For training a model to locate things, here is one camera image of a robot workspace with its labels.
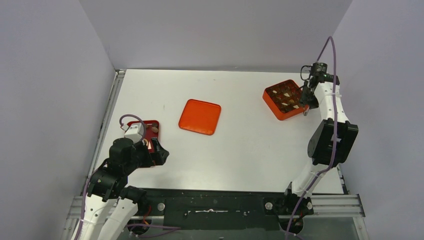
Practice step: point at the orange box lid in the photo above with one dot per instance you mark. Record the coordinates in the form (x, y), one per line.
(200, 117)

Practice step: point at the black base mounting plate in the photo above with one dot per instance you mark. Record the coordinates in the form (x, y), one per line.
(214, 210)

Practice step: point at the aluminium table edge rail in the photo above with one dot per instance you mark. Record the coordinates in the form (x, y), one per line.
(119, 75)

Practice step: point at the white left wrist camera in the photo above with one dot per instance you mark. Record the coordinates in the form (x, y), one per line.
(136, 132)

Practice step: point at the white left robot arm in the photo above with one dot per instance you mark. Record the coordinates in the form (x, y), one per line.
(108, 201)

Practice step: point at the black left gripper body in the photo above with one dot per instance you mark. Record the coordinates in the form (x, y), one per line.
(142, 156)

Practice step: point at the pink silicone tongs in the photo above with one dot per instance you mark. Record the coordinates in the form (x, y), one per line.
(305, 110)

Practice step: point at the orange compartment chocolate box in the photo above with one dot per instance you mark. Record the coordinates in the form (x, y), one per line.
(274, 101)

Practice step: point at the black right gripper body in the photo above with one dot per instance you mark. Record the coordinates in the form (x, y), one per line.
(308, 98)

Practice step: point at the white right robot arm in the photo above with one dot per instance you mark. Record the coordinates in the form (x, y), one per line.
(335, 135)

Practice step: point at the red chocolate tray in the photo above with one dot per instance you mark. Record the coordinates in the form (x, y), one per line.
(152, 131)

